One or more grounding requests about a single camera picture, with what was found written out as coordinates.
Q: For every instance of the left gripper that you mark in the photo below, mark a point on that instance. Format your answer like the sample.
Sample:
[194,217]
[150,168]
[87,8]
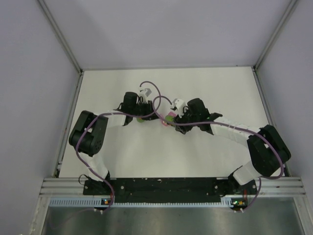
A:
[148,107]

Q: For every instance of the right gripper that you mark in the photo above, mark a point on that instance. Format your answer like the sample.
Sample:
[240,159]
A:
[181,120]

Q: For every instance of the green bottle cap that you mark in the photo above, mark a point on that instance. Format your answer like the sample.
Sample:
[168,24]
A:
[140,120]

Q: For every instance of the green pill bottle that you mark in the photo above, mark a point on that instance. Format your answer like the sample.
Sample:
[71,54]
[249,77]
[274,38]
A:
[169,119]

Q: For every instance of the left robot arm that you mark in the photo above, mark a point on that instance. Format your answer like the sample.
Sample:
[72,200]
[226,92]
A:
[88,134]

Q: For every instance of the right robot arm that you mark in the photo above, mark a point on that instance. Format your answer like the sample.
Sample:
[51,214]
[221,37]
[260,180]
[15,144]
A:
[267,150]

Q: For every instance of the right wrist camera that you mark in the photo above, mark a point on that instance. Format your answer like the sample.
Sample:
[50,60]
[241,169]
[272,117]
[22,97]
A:
[178,106]

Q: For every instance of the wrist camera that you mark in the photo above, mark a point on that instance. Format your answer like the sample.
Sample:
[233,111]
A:
[178,106]
[143,94]

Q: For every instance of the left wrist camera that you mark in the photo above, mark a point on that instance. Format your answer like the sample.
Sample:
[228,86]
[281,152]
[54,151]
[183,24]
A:
[143,94]

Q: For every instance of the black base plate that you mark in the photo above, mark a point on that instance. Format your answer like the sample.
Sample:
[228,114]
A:
[169,190]

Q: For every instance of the grey cable duct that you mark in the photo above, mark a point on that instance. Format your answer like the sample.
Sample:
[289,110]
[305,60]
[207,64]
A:
[103,203]

